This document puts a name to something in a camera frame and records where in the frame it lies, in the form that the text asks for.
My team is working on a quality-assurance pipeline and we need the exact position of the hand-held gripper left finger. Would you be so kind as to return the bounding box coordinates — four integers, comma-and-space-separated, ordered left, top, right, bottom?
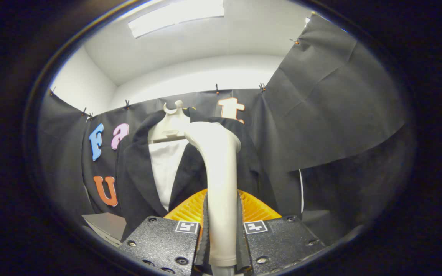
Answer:
117, 189, 211, 276

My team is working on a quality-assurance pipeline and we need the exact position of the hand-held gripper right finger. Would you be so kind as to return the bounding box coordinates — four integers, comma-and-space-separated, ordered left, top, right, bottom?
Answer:
237, 189, 327, 276

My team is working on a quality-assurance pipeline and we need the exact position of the black blazer jacket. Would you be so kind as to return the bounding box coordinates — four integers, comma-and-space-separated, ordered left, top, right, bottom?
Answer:
115, 107, 280, 242

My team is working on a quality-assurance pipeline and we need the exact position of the white plastic clothes hanger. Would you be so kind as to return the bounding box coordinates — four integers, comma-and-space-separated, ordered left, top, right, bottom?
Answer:
147, 100, 191, 145

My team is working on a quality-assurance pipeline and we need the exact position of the white undershirt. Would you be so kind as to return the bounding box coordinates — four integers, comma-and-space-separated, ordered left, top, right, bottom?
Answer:
148, 139, 190, 212

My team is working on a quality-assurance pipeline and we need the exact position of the grey metal cabinet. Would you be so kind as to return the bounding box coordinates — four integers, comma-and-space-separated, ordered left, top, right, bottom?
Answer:
82, 212, 127, 246

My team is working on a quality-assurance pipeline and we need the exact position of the black backdrop cloth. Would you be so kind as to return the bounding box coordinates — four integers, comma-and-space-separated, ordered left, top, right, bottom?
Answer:
37, 13, 416, 246

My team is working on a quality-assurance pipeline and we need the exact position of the ceiling light panel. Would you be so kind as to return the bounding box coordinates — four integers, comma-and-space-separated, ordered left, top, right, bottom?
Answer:
128, 0, 225, 39

